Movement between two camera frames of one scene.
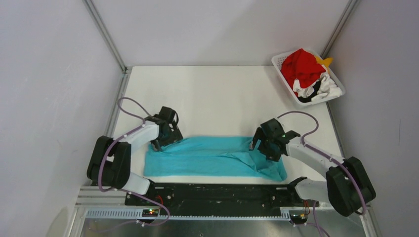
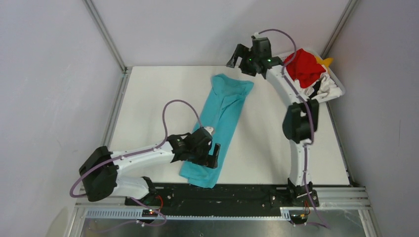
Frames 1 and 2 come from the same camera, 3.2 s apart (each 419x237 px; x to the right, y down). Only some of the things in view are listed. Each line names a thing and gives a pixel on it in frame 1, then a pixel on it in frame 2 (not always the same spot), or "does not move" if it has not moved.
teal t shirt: [211, 156] -> [226, 98]
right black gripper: [272, 155] -> [241, 51]
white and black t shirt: [325, 87] does not move
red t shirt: [302, 66] does not move
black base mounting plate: [169, 196] does not move
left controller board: [152, 213] does not move
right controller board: [297, 218] does not move
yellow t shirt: [327, 61] does not move
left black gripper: [175, 136] -> [210, 161]
